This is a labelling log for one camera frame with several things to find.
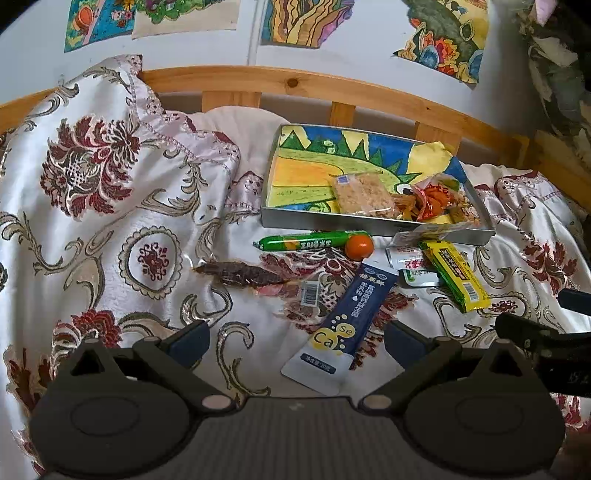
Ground yellow biscuit bar pack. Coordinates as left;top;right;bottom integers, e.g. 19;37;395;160
419;240;491;313

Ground blue milk powder sachet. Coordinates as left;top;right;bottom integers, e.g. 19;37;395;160
281;259;398;396

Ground white green pickle packet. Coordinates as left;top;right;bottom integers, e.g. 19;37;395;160
386;223;464;288

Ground small orange mandarin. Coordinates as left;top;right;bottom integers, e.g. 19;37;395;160
344;234;375;261

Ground dark dried meat snack pack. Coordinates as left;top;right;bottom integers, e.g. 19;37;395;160
192;261;322;323

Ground golden candy wrapper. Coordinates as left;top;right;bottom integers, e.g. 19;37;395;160
393;194;422;221

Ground green sausage stick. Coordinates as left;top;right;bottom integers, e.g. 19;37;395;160
253;231;369;252

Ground orange red snack packet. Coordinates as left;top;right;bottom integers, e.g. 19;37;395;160
413;183;454;221

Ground rice cracker snack pack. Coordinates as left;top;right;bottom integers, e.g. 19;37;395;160
332;173;399;219

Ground mixed nuts snack bag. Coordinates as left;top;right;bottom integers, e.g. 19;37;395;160
445;189;481;227

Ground grey metal tray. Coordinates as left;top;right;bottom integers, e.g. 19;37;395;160
259;123;496;246

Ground floral hanging clothes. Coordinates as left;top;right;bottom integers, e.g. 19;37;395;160
516;1;590;170

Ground dinosaur drawing tray liner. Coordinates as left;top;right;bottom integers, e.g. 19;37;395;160
264;124;468;213

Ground cream pillow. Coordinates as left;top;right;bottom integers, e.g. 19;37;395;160
189;106;288;194

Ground wooden bed headboard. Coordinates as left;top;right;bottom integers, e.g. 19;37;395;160
1;55;590;225

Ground bird and flowers drawing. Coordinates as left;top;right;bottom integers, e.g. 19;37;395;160
393;0;489;85

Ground green chibi character poster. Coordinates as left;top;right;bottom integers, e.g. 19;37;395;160
132;0;240;39

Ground cartoon girl poster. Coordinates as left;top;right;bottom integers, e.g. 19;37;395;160
64;0;137;52

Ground colourful wavy drawing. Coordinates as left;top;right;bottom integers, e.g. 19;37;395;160
260;0;355;49

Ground white wall pipe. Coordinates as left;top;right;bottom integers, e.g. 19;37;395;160
246;0;266;66

